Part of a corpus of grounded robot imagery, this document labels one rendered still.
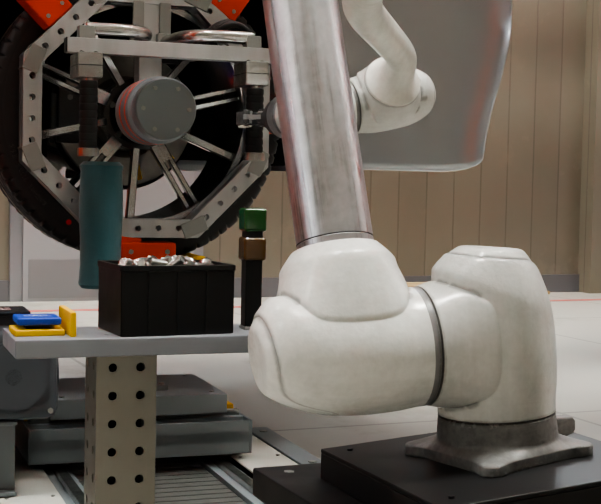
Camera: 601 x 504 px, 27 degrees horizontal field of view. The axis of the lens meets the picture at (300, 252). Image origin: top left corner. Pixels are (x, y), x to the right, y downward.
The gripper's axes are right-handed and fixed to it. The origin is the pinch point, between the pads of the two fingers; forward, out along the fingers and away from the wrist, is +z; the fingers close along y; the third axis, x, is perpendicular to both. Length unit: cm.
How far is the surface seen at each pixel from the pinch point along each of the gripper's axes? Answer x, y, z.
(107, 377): -45, -38, -43
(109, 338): -38, -39, -47
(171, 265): -26, -28, -45
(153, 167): -9.6, -10.0, 46.3
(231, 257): -59, 141, 480
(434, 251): -55, 280, 487
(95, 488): -63, -40, -43
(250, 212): -17.7, -13.2, -40.2
